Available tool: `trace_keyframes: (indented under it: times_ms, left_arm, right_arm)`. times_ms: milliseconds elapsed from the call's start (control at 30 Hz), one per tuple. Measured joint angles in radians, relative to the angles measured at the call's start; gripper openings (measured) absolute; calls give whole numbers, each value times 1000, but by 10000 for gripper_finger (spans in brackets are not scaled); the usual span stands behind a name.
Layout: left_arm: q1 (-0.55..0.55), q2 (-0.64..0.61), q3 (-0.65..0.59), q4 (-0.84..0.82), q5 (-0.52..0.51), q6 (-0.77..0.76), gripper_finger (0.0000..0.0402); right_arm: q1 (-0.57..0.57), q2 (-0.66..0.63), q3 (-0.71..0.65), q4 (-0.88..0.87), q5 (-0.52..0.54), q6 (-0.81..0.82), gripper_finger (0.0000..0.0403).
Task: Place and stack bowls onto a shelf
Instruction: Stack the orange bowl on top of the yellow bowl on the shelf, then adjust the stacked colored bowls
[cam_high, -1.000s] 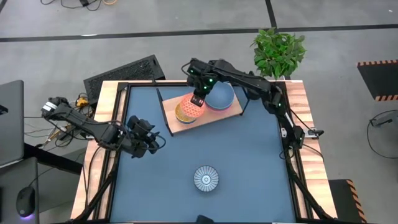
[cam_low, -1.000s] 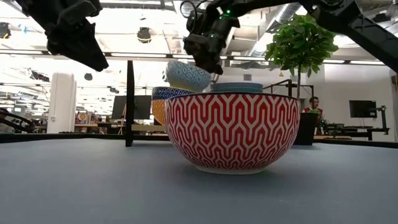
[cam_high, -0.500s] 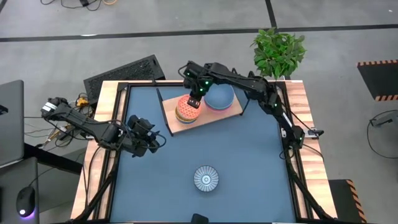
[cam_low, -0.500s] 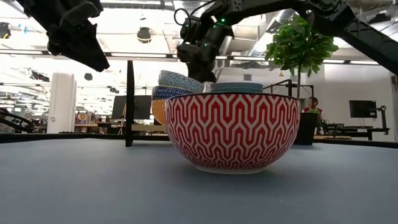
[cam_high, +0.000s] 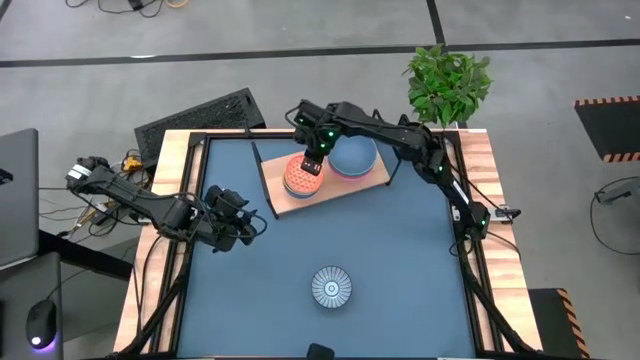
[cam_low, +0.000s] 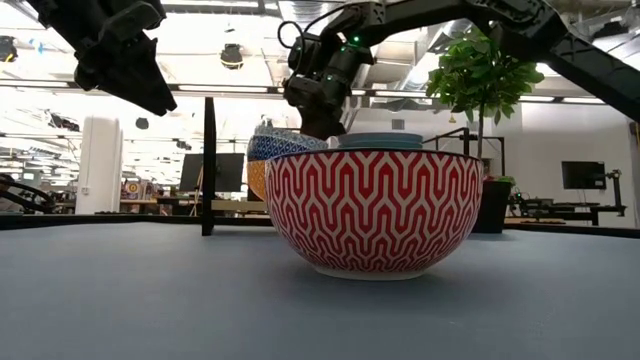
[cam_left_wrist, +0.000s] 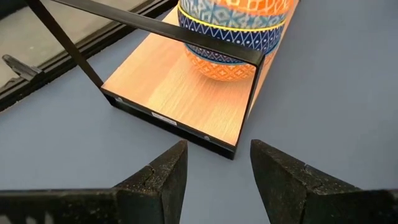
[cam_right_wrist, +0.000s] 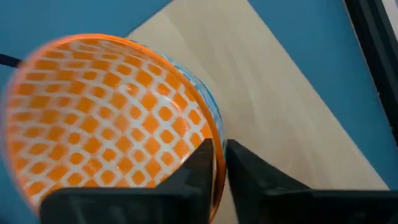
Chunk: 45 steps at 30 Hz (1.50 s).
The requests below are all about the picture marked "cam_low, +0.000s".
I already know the black desk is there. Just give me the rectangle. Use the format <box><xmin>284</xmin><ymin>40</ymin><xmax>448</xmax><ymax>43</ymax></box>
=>
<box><xmin>509</xmin><ymin>201</ymin><xmax>627</xmax><ymax>227</ymax></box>

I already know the red zigzag patterned bowl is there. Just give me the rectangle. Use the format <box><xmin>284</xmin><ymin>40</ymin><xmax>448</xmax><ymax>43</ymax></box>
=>
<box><xmin>264</xmin><ymin>148</ymin><xmax>484</xmax><ymax>281</ymax></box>

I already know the wooden background desk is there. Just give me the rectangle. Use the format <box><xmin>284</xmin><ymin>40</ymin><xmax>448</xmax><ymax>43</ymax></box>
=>
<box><xmin>118</xmin><ymin>197</ymin><xmax>204</xmax><ymax>217</ymax></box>

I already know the orange patterned bowl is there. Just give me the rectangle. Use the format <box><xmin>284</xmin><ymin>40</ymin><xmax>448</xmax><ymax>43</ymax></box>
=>
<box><xmin>246</xmin><ymin>159</ymin><xmax>270</xmax><ymax>202</ymax></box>

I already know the potted green plant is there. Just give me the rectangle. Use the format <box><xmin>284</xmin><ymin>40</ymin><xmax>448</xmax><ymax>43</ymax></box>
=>
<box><xmin>425</xmin><ymin>27</ymin><xmax>546</xmax><ymax>235</ymax></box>

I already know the small robot with green light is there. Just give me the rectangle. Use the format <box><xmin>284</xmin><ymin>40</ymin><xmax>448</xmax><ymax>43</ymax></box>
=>
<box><xmin>508</xmin><ymin>192</ymin><xmax>549</xmax><ymax>217</ymax></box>

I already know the black wall monitor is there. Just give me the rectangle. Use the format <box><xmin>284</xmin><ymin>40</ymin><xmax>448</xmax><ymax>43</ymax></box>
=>
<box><xmin>561</xmin><ymin>160</ymin><xmax>608</xmax><ymax>191</ymax></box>

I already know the blue table mat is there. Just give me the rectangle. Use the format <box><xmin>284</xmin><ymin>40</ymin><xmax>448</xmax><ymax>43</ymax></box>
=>
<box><xmin>0</xmin><ymin>222</ymin><xmax>640</xmax><ymax>360</ymax></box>

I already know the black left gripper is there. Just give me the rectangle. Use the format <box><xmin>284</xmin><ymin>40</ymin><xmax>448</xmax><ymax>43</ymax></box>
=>
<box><xmin>74</xmin><ymin>9</ymin><xmax>178</xmax><ymax>117</ymax></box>

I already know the white column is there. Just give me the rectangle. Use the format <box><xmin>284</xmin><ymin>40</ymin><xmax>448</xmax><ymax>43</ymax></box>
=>
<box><xmin>74</xmin><ymin>115</ymin><xmax>124</xmax><ymax>216</ymax></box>

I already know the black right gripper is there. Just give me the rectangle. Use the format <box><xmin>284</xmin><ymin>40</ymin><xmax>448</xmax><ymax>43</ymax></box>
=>
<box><xmin>283</xmin><ymin>74</ymin><xmax>351</xmax><ymax>141</ymax></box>

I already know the dark blue patterned bowl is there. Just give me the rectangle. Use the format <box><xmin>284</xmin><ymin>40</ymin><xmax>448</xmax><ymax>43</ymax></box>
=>
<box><xmin>247</xmin><ymin>124</ymin><xmax>329</xmax><ymax>162</ymax></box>

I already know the colourful box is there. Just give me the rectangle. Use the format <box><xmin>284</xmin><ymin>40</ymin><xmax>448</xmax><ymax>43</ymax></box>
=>
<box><xmin>122</xmin><ymin>180</ymin><xmax>144</xmax><ymax>201</ymax></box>

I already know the plain green large bowl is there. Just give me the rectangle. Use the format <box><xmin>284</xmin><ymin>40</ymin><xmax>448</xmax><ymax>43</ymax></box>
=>
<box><xmin>338</xmin><ymin>139</ymin><xmax>426</xmax><ymax>151</ymax></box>

